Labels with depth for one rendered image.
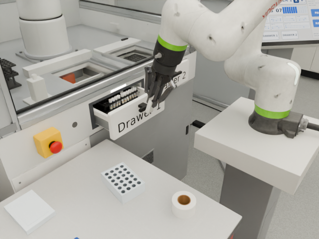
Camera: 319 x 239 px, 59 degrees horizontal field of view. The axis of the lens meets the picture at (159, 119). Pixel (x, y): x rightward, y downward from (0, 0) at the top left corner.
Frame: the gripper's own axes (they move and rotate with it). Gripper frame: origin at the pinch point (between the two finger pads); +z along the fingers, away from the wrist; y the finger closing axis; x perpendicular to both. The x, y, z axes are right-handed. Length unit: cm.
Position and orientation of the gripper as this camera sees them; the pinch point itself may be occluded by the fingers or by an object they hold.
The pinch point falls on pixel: (151, 105)
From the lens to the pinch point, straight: 100.7
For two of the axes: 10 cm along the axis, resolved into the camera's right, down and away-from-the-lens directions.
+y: 7.2, 6.1, -3.3
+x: 6.4, -4.1, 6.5
